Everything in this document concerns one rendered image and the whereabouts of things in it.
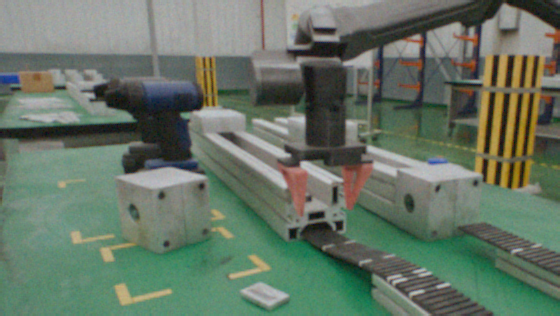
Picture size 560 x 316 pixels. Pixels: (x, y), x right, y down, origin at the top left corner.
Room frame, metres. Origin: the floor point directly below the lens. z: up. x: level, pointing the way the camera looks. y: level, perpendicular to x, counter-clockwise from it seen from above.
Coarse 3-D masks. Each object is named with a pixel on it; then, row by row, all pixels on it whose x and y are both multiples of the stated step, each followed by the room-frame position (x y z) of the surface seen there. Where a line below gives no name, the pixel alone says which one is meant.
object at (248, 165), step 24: (216, 144) 1.04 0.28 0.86; (240, 144) 1.13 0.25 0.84; (264, 144) 1.01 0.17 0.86; (216, 168) 1.05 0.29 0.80; (240, 168) 0.87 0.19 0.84; (264, 168) 0.77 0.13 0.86; (312, 168) 0.77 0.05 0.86; (240, 192) 0.87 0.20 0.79; (264, 192) 0.73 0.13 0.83; (288, 192) 0.65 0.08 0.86; (312, 192) 0.74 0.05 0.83; (336, 192) 0.69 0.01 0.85; (264, 216) 0.74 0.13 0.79; (288, 216) 0.67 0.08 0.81; (312, 216) 0.69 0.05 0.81; (336, 216) 0.69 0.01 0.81; (288, 240) 0.65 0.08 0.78
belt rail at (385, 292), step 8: (376, 280) 0.47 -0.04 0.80; (384, 280) 0.46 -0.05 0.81; (384, 288) 0.46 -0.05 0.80; (392, 288) 0.45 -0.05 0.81; (376, 296) 0.47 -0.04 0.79; (384, 296) 0.46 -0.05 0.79; (392, 296) 0.45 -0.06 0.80; (400, 296) 0.43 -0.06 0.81; (408, 296) 0.43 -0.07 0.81; (384, 304) 0.46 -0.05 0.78; (392, 304) 0.45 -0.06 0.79; (400, 304) 0.43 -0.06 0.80; (408, 304) 0.42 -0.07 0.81; (416, 304) 0.41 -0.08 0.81; (392, 312) 0.44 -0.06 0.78; (400, 312) 0.43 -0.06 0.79; (408, 312) 0.43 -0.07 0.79; (416, 312) 0.41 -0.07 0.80; (424, 312) 0.40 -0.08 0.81
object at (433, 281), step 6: (432, 276) 0.46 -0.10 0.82; (408, 282) 0.45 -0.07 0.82; (414, 282) 0.45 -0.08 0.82; (420, 282) 0.45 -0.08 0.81; (426, 282) 0.45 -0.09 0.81; (432, 282) 0.45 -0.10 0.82; (438, 282) 0.45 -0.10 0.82; (444, 282) 0.45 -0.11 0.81; (402, 288) 0.44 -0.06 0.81; (408, 288) 0.44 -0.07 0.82; (414, 288) 0.44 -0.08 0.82; (420, 288) 0.44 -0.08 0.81; (426, 288) 0.44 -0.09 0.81
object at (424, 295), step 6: (432, 288) 0.44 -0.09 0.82; (438, 288) 0.44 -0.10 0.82; (444, 288) 0.44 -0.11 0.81; (450, 288) 0.44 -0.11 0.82; (408, 294) 0.43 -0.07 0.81; (414, 294) 0.42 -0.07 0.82; (420, 294) 0.43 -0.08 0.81; (426, 294) 0.42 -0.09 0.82; (432, 294) 0.42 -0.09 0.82; (438, 294) 0.42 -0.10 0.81; (444, 294) 0.43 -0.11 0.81; (414, 300) 0.42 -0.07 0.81; (420, 300) 0.41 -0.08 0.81; (426, 300) 0.42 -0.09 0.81
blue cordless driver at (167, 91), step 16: (112, 96) 0.84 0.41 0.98; (128, 96) 0.85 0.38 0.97; (144, 96) 0.87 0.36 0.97; (160, 96) 0.88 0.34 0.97; (176, 96) 0.89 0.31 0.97; (192, 96) 0.91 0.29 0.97; (128, 112) 0.87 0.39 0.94; (144, 112) 0.89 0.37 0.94; (160, 112) 0.89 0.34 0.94; (176, 112) 0.91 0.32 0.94; (160, 128) 0.89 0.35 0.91; (176, 128) 0.90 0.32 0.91; (160, 144) 0.89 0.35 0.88; (176, 144) 0.90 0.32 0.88; (192, 144) 0.93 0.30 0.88; (160, 160) 0.91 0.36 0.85; (176, 160) 0.90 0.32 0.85; (192, 160) 0.91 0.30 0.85
